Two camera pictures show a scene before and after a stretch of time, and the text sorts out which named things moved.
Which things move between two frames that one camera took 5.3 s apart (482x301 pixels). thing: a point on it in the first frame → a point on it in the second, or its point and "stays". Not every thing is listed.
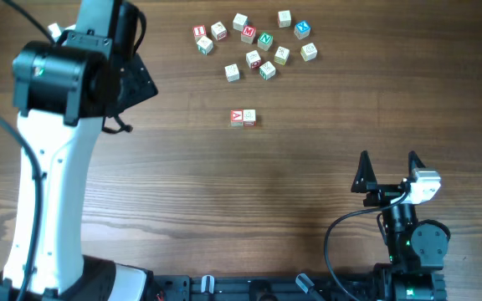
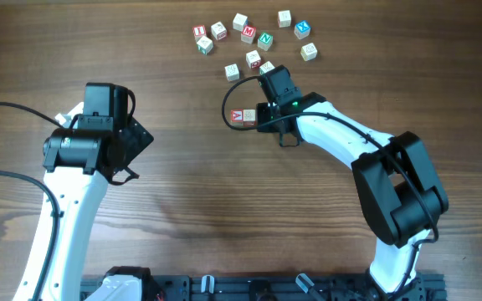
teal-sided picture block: [205, 44] stays
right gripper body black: [384, 193] → [264, 114]
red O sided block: [253, 59] stays
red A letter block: [237, 117] stays
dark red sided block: [249, 117] stays
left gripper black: [142, 86] → [137, 139]
